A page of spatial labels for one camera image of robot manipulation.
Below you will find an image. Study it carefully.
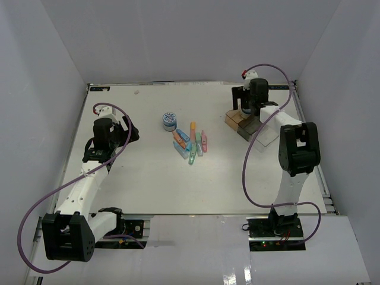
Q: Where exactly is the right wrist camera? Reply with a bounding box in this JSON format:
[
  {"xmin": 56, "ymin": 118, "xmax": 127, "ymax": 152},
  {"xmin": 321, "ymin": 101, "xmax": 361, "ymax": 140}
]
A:
[{"xmin": 242, "ymin": 69, "xmax": 259, "ymax": 89}]

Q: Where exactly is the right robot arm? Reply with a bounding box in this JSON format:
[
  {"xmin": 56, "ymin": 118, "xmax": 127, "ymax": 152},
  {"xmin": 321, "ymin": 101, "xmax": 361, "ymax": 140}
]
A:
[{"xmin": 232, "ymin": 78, "xmax": 321, "ymax": 237}]

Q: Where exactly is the grey transparent tray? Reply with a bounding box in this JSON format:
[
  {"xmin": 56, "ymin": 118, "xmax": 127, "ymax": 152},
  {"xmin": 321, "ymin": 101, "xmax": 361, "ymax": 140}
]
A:
[{"xmin": 237, "ymin": 116, "xmax": 261, "ymax": 142}]

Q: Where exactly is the amber transparent tray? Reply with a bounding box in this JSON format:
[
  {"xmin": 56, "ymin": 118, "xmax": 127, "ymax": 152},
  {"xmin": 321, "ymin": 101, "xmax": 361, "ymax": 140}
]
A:
[{"xmin": 224, "ymin": 109, "xmax": 250, "ymax": 131}]

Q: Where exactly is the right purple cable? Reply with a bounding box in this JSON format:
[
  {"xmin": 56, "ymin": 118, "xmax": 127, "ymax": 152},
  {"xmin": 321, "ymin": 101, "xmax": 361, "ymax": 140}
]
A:
[{"xmin": 242, "ymin": 64, "xmax": 322, "ymax": 245}]

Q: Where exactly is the right black corner label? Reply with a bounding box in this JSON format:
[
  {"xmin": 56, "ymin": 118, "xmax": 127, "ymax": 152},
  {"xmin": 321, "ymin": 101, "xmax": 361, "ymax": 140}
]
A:
[{"xmin": 268, "ymin": 85, "xmax": 289, "ymax": 90}]

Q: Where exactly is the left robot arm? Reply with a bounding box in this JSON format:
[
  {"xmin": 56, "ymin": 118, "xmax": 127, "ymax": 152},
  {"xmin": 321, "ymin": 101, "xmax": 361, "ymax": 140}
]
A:
[{"xmin": 42, "ymin": 118, "xmax": 140, "ymax": 262}]

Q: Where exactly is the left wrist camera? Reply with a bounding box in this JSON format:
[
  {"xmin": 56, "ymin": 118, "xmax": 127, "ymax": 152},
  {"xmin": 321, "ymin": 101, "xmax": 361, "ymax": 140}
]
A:
[{"xmin": 93, "ymin": 104, "xmax": 116, "ymax": 121}]

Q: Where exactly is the green correction tape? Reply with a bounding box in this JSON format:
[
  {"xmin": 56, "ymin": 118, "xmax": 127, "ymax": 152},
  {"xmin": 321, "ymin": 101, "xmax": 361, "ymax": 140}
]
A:
[{"xmin": 188, "ymin": 143, "xmax": 197, "ymax": 165}]

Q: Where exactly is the green cap highlighter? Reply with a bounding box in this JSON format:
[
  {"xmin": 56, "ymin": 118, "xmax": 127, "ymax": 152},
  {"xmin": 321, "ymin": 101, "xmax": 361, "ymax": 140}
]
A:
[{"xmin": 195, "ymin": 132, "xmax": 203, "ymax": 157}]

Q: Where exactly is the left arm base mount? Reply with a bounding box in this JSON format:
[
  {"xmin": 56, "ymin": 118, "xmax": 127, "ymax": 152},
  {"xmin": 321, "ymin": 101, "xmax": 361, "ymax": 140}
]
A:
[{"xmin": 96, "ymin": 219, "xmax": 147, "ymax": 249}]

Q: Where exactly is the orange cap pink highlighter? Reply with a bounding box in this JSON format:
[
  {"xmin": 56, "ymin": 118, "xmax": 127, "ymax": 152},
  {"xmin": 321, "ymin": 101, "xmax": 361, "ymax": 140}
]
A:
[{"xmin": 190, "ymin": 122, "xmax": 196, "ymax": 143}]

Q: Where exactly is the pink correction tape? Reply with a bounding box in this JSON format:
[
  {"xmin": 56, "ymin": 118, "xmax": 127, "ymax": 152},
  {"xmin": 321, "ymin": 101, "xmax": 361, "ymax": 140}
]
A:
[{"xmin": 201, "ymin": 130, "xmax": 208, "ymax": 152}]

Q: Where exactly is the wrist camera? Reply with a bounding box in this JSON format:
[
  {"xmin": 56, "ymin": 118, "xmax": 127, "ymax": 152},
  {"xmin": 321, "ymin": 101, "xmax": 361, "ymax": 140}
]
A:
[
  {"xmin": 93, "ymin": 104, "xmax": 116, "ymax": 121},
  {"xmin": 242, "ymin": 69, "xmax": 259, "ymax": 89}
]

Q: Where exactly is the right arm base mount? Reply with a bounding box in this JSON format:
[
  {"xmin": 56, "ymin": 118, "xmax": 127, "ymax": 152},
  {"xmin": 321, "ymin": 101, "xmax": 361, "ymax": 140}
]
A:
[{"xmin": 242, "ymin": 217, "xmax": 306, "ymax": 252}]

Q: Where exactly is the black corner label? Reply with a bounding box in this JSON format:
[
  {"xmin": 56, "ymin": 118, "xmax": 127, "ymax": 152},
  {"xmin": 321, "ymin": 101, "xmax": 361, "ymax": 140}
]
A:
[
  {"xmin": 268, "ymin": 85, "xmax": 289, "ymax": 90},
  {"xmin": 89, "ymin": 86, "xmax": 110, "ymax": 92}
]

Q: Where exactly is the orange correction tape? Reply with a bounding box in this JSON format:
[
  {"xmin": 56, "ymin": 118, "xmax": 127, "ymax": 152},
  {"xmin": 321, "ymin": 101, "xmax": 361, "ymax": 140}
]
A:
[{"xmin": 172, "ymin": 131, "xmax": 186, "ymax": 149}]

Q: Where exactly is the blue washi tape roll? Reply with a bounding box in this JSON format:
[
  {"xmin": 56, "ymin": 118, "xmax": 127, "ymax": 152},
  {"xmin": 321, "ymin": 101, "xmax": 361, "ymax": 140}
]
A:
[
  {"xmin": 240, "ymin": 109, "xmax": 251, "ymax": 119},
  {"xmin": 162, "ymin": 112, "xmax": 177, "ymax": 132}
]

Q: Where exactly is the left black corner label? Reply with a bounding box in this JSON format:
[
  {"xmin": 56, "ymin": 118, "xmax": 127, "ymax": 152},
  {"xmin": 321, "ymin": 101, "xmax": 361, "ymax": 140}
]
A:
[{"xmin": 89, "ymin": 86, "xmax": 110, "ymax": 92}]

